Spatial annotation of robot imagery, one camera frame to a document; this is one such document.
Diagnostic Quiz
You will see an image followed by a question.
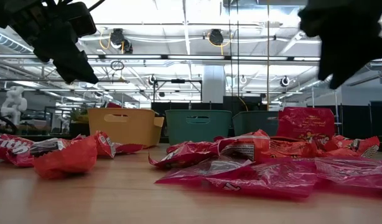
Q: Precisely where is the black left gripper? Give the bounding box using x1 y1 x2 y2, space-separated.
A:
0 0 100 85

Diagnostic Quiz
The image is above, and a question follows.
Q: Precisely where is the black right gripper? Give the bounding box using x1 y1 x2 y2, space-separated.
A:
297 0 382 90

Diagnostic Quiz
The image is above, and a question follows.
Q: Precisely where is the yellow plastic bin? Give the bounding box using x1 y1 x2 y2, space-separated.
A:
86 107 165 149

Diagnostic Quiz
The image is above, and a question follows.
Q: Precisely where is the dark teal plastic bin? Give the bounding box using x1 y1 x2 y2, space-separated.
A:
232 110 279 138

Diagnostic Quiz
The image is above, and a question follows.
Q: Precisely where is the crumpled red candy bag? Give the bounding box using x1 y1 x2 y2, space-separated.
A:
28 136 99 180

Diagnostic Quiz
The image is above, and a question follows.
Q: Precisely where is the green potted plant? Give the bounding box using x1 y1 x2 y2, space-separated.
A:
68 105 93 138

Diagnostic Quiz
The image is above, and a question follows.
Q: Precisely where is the black partition panel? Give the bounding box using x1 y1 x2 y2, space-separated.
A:
339 100 382 138

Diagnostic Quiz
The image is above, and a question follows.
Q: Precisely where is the orange Reese's packet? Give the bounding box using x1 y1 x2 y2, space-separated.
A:
269 136 319 159
320 134 381 159

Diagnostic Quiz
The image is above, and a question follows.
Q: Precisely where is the white building pillar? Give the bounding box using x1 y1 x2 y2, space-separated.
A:
202 64 226 104

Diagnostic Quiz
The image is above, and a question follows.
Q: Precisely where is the black hose loop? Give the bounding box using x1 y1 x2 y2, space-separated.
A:
109 60 126 72

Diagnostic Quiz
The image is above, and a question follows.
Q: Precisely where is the metal wire rack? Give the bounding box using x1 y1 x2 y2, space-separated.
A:
311 86 341 127

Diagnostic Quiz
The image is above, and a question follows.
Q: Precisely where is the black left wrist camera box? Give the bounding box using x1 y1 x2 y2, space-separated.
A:
58 1 98 39

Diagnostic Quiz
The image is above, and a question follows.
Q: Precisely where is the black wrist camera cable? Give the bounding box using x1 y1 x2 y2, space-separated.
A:
86 0 107 12

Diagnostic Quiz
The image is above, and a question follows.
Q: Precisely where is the grey ceiling duct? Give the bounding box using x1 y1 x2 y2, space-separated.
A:
0 29 35 54

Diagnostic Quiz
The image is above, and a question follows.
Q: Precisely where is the black curved cable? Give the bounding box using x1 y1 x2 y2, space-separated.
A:
0 113 20 135

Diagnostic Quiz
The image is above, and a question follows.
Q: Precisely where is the black gantry frame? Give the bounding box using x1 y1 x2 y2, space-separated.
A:
151 78 203 103

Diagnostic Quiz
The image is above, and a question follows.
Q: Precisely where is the black hanging cable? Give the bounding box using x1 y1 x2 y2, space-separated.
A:
227 0 241 98

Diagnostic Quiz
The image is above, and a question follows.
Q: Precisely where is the yellow power cable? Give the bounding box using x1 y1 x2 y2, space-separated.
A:
238 96 249 112

